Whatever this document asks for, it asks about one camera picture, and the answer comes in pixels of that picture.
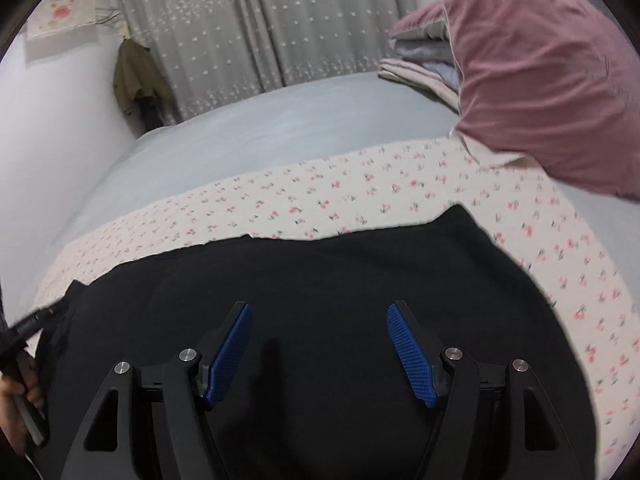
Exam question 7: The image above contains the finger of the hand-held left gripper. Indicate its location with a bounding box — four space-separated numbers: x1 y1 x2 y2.
10 301 70 347

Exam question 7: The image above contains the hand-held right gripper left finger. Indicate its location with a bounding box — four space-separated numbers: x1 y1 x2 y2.
60 301 253 480

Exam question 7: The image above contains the cherry print cloth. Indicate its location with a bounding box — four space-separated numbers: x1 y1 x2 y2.
27 136 640 476

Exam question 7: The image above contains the black jacket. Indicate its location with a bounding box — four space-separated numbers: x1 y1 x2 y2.
36 204 598 480

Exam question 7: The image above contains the pink velvet pillow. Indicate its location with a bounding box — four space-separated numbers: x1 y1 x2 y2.
389 0 640 200

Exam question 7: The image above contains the dark hanging cloth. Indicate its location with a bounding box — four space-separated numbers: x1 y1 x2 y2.
137 95 167 132

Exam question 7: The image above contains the person's left hand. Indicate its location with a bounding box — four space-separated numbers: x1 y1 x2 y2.
0 356 48 457

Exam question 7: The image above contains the grey star print curtain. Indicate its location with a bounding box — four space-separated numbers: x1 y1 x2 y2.
112 0 447 123

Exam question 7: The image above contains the olive green hanging jacket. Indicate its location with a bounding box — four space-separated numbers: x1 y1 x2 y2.
112 39 176 115

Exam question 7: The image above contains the stack of folded linens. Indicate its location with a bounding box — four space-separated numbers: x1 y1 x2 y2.
377 16 463 112

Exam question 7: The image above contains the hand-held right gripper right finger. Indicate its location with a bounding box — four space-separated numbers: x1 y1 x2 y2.
386 300 583 480

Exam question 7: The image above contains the white printed wall cloth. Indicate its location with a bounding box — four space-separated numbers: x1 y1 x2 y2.
24 0 110 65

